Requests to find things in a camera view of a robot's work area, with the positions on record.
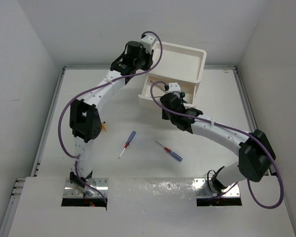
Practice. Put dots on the white front cover board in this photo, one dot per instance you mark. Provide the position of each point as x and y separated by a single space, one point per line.
142 208

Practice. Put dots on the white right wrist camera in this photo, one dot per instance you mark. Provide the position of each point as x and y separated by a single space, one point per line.
172 87

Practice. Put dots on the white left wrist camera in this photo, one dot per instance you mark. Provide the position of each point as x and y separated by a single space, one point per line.
148 42

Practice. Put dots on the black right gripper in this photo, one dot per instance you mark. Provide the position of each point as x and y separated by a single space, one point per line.
165 115

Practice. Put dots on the white drawer container box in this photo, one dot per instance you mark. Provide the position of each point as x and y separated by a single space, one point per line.
179 64

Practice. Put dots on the metal base plate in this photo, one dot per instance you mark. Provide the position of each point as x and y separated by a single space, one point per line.
203 191
71 190

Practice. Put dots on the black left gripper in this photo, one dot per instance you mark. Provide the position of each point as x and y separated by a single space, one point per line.
149 57

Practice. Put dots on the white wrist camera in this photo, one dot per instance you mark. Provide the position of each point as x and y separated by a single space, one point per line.
172 87
148 42

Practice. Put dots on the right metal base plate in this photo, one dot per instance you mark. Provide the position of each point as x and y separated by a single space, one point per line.
203 191

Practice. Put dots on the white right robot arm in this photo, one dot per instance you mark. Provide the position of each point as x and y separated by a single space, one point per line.
252 161

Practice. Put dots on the blue red screwdriver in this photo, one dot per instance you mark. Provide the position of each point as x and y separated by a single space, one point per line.
129 140
170 152

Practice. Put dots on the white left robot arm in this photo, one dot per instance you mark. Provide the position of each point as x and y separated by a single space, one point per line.
85 120

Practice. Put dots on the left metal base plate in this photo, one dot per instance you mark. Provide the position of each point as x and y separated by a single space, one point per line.
71 190

